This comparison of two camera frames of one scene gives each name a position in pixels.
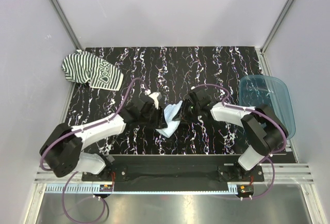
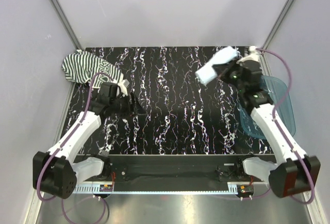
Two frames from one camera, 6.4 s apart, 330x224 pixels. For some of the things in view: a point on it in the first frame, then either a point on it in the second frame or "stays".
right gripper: x=182 y=115 -> x=223 y=70
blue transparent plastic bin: x=269 y=94 stays
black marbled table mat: x=214 y=73 stays
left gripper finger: x=160 y=120 -> x=137 y=107
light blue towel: x=170 y=111 -> x=207 y=73
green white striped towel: x=81 y=67 stays
